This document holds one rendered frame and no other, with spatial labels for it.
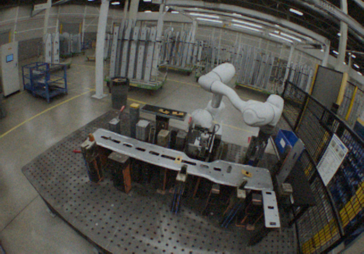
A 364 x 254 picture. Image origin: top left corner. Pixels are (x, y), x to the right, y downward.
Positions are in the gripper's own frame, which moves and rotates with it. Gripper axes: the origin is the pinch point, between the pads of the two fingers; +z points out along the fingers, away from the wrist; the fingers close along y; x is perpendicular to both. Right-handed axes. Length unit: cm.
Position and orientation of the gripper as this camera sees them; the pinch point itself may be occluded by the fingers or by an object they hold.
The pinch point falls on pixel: (253, 158)
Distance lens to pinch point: 110.6
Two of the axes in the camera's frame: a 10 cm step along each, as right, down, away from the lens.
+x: 9.6, 2.3, -1.5
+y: -2.3, 4.0, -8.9
